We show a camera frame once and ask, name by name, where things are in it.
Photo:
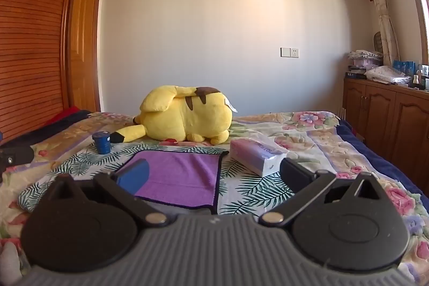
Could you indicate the navy blue blanket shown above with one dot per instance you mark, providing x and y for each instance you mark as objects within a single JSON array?
[{"x": 368, "y": 155}]

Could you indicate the white wall switch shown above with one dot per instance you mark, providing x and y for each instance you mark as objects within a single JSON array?
[{"x": 285, "y": 52}]

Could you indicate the wooden door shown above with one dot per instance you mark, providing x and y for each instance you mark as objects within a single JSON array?
[{"x": 83, "y": 38}]

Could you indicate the leaf print white cloth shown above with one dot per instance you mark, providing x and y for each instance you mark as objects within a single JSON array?
[{"x": 249, "y": 188}]

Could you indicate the blue cup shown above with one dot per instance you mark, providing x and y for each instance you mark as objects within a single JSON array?
[{"x": 101, "y": 142}]

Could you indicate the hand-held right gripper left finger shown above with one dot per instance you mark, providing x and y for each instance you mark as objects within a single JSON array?
[{"x": 133, "y": 176}]

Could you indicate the wooden louvered wardrobe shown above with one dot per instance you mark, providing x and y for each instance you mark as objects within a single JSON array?
[{"x": 33, "y": 31}]

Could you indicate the red cloth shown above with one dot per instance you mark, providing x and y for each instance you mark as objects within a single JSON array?
[{"x": 67, "y": 113}]

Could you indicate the plastic bag with cloth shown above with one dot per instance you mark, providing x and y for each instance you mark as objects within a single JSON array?
[{"x": 387, "y": 75}]

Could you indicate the tissue pack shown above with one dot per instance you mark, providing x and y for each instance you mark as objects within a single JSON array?
[{"x": 256, "y": 155}]

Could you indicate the blue boxes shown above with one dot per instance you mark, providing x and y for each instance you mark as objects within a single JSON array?
[{"x": 404, "y": 66}]

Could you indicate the purple towel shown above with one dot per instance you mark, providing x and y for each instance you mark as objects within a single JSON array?
[{"x": 181, "y": 175}]

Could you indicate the white wall socket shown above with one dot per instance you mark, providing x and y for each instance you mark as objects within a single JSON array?
[{"x": 294, "y": 52}]

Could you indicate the woven hand fan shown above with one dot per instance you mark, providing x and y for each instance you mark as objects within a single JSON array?
[{"x": 377, "y": 42}]

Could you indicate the small bottle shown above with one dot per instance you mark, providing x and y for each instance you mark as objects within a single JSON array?
[{"x": 416, "y": 80}]

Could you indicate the yellow plush toy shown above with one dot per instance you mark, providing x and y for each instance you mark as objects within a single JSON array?
[{"x": 187, "y": 111}]

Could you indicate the stack of folded cloths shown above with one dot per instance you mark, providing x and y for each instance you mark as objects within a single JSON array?
[{"x": 364, "y": 60}]

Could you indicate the dark flat box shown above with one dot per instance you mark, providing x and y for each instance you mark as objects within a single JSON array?
[{"x": 355, "y": 74}]

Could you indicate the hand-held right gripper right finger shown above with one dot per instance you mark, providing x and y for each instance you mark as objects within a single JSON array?
[{"x": 295, "y": 173}]

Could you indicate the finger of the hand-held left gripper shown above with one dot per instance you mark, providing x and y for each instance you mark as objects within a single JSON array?
[{"x": 17, "y": 154}]

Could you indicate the wooden cabinet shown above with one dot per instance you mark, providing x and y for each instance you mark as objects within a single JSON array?
[{"x": 388, "y": 118}]

